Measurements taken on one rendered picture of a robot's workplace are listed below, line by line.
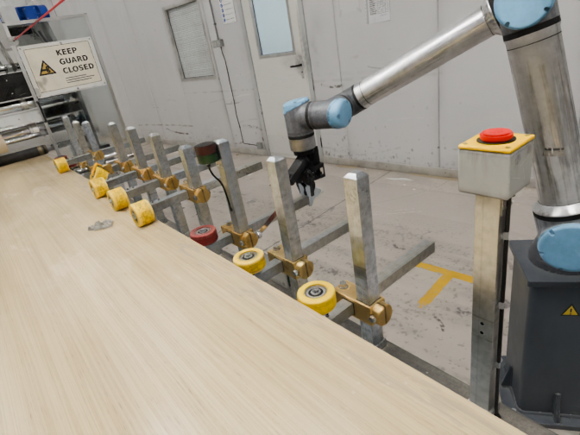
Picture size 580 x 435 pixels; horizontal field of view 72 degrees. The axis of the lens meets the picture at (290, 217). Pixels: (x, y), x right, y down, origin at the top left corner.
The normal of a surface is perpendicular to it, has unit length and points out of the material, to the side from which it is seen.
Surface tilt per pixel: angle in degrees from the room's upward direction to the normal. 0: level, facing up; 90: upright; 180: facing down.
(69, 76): 90
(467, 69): 90
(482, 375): 90
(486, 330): 90
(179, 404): 0
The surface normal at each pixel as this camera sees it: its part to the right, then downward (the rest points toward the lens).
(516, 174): 0.64, 0.22
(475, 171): -0.75, 0.39
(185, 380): -0.17, -0.90
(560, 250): -0.47, 0.51
